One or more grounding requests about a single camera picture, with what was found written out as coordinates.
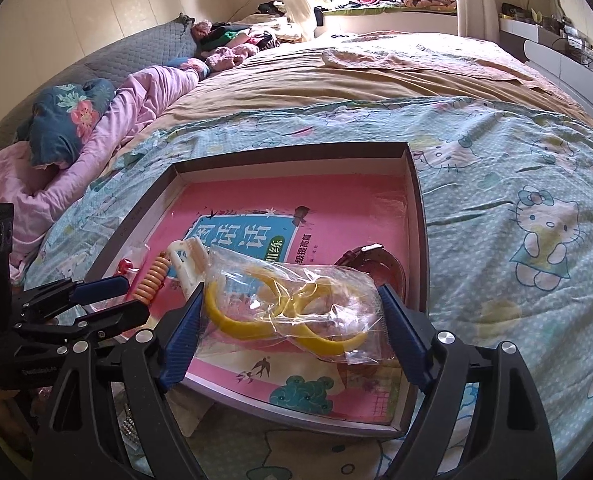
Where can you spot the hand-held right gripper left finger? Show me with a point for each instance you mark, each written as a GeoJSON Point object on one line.
{"type": "Point", "coordinates": [181, 345]}

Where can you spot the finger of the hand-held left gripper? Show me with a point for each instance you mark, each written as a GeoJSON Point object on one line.
{"type": "Point", "coordinates": [104, 287]}
{"type": "Point", "coordinates": [121, 317]}

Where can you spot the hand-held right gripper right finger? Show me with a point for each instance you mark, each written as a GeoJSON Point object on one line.
{"type": "Point", "coordinates": [406, 340]}

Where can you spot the red hair clip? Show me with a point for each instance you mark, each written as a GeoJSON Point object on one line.
{"type": "Point", "coordinates": [125, 266]}

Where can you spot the white hair clip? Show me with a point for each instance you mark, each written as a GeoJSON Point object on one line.
{"type": "Point", "coordinates": [186, 260]}

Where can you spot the brown leather watch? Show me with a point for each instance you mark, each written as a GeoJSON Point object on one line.
{"type": "Point", "coordinates": [376, 260]}

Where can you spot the grey cardboard box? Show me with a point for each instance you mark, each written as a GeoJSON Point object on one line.
{"type": "Point", "coordinates": [421, 220]}

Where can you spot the rhinestone hair clip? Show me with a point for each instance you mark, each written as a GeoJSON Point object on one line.
{"type": "Point", "coordinates": [129, 427]}

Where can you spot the blue floral pillow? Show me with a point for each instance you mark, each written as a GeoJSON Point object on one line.
{"type": "Point", "coordinates": [66, 115]}

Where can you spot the pink book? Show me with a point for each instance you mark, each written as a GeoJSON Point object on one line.
{"type": "Point", "coordinates": [336, 210]}

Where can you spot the pink quilt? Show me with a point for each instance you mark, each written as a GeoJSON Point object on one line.
{"type": "Point", "coordinates": [126, 115]}

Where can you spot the printed blue blanket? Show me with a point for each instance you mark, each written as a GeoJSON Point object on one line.
{"type": "Point", "coordinates": [501, 185]}

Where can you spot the grey quilted pillow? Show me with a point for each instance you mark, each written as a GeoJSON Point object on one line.
{"type": "Point", "coordinates": [141, 45]}

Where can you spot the tan blanket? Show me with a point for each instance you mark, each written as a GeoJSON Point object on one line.
{"type": "Point", "coordinates": [286, 80]}

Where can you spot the beige cloth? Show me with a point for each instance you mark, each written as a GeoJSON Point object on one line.
{"type": "Point", "coordinates": [401, 60]}

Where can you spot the pile of clothes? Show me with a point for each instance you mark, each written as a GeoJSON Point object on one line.
{"type": "Point", "coordinates": [236, 40]}

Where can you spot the white window seat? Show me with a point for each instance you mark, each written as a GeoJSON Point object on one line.
{"type": "Point", "coordinates": [391, 22]}

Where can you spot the white dresser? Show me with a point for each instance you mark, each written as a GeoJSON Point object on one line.
{"type": "Point", "coordinates": [561, 60]}

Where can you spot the small black object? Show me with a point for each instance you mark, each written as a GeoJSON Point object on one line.
{"type": "Point", "coordinates": [319, 17]}

